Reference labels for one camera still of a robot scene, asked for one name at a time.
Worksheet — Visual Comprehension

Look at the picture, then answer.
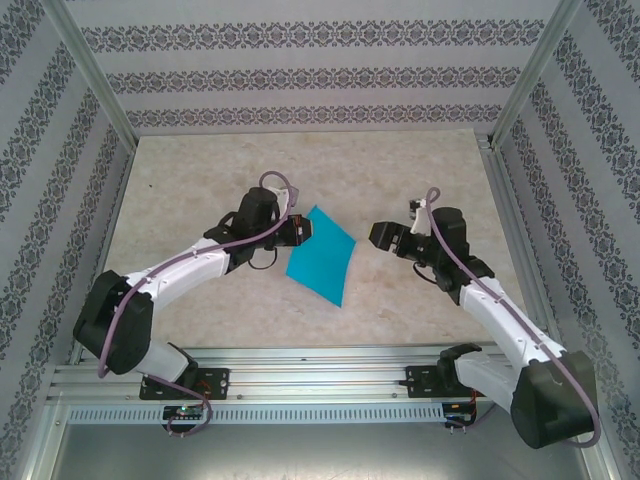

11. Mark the small circuit board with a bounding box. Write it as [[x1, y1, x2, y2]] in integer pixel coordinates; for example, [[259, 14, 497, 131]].
[[443, 402, 476, 426], [163, 404, 206, 420]]

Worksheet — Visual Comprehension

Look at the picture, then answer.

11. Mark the aluminium mounting rail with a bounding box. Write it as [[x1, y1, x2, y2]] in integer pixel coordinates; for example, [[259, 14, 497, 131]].
[[47, 344, 586, 402]]

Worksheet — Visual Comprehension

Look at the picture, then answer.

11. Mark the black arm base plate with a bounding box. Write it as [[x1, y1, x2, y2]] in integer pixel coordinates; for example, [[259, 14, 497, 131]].
[[139, 367, 231, 401], [405, 364, 444, 400]]

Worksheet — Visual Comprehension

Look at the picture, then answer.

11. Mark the slotted grey cable duct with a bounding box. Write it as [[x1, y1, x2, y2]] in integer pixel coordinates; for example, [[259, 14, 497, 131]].
[[67, 403, 447, 425]]

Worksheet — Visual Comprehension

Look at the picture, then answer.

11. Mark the aluminium frame post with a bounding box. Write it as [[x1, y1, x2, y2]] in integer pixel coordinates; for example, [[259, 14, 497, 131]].
[[42, 0, 140, 147], [491, 0, 586, 150]]

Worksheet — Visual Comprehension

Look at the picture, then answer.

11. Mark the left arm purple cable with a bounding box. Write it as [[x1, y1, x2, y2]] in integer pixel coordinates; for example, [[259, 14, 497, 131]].
[[97, 171, 300, 440]]

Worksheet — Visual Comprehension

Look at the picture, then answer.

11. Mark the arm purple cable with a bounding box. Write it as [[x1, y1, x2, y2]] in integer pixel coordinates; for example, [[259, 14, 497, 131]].
[[424, 187, 600, 448], [97, 171, 300, 440]]

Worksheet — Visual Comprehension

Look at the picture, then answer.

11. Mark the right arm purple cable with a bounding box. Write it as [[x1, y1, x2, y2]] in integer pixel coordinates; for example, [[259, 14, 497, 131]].
[[424, 187, 600, 448]]

